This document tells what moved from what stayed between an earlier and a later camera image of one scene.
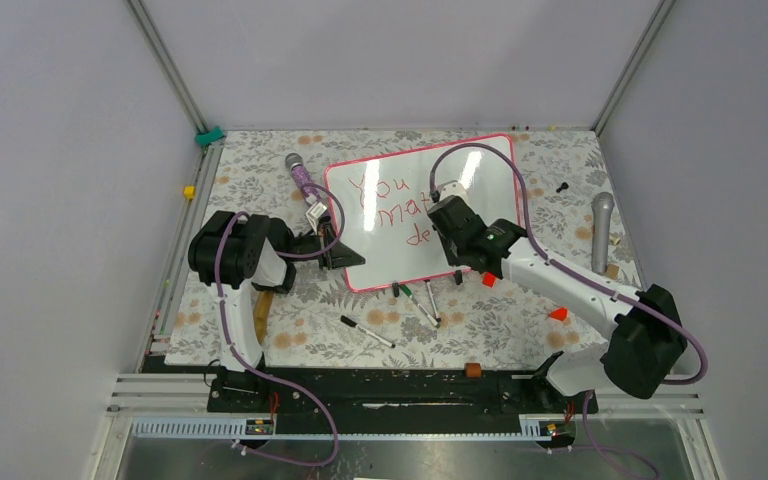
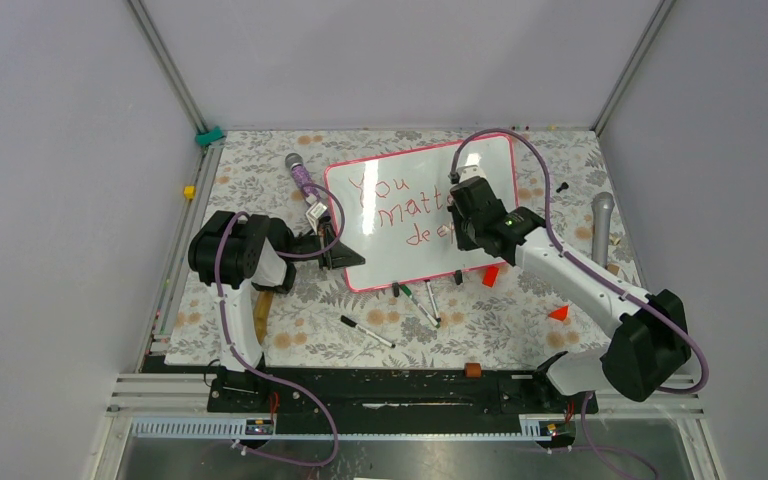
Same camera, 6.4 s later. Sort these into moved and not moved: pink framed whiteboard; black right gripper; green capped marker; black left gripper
Moved: black right gripper
Not moved: green capped marker; black left gripper; pink framed whiteboard
